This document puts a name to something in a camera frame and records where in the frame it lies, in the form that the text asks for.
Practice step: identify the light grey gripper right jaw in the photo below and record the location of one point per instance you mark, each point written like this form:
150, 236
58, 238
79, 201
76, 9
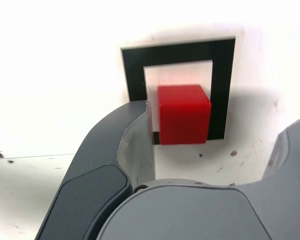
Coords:
190, 215

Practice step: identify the red cube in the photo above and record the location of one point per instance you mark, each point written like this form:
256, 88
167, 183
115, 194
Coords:
182, 117

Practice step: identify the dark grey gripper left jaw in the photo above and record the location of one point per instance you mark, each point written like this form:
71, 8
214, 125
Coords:
90, 175

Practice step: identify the black tape square outline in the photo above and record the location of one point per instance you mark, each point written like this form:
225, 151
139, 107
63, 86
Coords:
177, 53

